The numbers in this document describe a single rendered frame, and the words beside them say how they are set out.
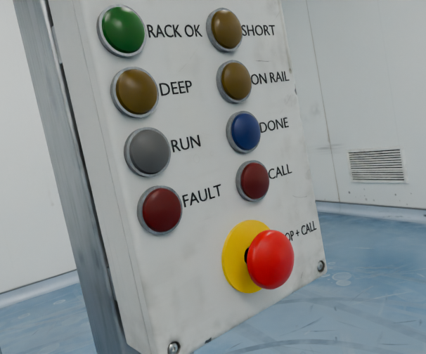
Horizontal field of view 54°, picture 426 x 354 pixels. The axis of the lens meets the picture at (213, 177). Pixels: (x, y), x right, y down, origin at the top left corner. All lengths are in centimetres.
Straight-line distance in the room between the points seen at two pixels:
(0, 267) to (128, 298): 341
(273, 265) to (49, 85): 20
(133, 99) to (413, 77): 330
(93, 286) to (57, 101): 14
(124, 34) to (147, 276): 14
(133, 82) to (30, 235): 343
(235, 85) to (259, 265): 12
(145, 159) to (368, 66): 353
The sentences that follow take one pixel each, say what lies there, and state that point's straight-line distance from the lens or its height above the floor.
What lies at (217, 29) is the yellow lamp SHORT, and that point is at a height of 106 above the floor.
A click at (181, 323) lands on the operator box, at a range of 28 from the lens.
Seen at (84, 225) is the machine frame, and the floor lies 95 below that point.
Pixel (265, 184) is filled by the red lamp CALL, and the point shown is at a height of 95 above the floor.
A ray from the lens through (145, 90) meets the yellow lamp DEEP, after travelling 26.
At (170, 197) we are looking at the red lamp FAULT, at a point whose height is 96.
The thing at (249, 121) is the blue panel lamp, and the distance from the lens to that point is 30.
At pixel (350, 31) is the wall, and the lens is 387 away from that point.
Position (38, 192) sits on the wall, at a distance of 364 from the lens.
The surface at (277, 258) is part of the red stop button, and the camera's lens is 29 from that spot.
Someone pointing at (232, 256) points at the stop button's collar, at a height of 91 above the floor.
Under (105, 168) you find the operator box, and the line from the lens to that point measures 27.
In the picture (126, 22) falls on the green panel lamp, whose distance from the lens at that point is 26.
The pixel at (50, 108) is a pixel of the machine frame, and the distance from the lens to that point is 33.
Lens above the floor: 100
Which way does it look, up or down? 6 degrees down
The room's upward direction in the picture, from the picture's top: 11 degrees counter-clockwise
